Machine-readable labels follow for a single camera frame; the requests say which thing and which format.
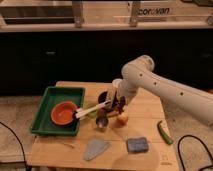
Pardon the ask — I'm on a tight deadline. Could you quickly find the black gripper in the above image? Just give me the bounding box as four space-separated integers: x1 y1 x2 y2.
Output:
98 90 126 114

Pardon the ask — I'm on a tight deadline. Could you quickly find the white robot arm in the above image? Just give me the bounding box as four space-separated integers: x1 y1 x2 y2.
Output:
106 55 213 127

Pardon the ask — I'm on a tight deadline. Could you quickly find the metal cup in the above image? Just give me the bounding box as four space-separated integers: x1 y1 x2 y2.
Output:
96 112 109 129

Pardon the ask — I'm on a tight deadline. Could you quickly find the yellow apple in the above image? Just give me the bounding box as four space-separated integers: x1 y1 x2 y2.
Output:
116 113 129 126

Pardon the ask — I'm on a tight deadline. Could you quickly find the wooden board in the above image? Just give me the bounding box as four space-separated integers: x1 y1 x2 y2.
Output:
27 89 179 171

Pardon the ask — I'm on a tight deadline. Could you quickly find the blue sponge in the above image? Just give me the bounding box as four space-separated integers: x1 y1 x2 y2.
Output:
126 137 149 153

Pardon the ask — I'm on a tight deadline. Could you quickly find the grey cloth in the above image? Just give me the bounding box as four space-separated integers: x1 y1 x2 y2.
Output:
83 138 110 161

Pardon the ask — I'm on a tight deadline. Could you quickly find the orange bowl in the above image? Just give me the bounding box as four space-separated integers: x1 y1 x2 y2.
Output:
50 101 77 125

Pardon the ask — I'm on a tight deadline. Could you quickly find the green pepper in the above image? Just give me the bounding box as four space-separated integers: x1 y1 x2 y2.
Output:
157 120 174 145

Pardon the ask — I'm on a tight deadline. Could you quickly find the green plastic tray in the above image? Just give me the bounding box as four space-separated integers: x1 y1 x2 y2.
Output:
30 86 85 136

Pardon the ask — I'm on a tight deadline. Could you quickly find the white handled brush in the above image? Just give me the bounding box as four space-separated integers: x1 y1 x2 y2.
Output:
73 100 111 119

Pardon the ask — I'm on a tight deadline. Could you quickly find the black cable right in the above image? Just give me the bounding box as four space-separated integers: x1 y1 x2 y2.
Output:
177 134 213 171

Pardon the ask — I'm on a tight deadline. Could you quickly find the black cable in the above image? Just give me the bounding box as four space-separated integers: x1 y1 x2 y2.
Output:
177 134 213 171
0 121 33 171

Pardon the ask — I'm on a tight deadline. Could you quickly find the black cable left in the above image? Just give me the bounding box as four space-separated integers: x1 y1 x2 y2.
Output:
0 121 33 171

